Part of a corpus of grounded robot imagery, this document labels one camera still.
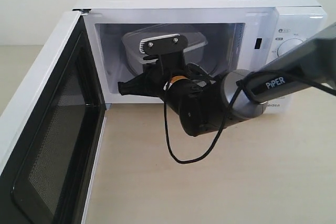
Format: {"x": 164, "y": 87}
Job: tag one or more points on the white lidded plastic container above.
{"x": 134, "y": 40}

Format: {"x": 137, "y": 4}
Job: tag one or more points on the glass microwave turntable plate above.
{"x": 208, "y": 62}

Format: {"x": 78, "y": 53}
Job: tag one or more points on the white microwave door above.
{"x": 50, "y": 131}

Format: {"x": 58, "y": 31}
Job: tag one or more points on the white Midea microwave oven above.
{"x": 250, "y": 32}

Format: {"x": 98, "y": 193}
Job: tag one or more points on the upper white control knob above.
{"x": 288, "y": 45}

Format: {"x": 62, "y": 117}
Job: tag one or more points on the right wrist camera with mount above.
{"x": 167, "y": 51}

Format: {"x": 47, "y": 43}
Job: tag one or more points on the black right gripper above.
{"x": 171, "y": 82}

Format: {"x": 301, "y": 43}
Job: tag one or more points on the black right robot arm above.
{"x": 207, "y": 103}

